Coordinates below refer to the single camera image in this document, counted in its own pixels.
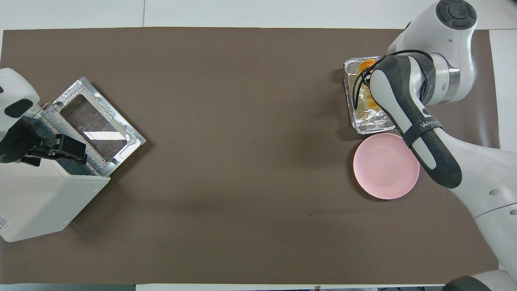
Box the glass oven door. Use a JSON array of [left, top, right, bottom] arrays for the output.
[[53, 76, 147, 177]]

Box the metal oven wire rack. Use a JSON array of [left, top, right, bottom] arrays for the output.
[[30, 103, 109, 176]]

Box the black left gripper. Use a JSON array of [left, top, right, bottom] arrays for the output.
[[0, 118, 88, 167]]

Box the cream toaster oven body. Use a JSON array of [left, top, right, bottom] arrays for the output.
[[0, 103, 111, 243]]

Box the yellow twisted bread loaf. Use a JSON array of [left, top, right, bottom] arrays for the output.
[[357, 59, 380, 112]]

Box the pink round plate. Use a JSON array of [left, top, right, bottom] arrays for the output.
[[353, 133, 420, 200]]

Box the brown table mat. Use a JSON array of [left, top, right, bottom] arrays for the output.
[[0, 27, 501, 285]]

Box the silver aluminium foil tray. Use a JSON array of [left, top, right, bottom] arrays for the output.
[[343, 56, 396, 135]]

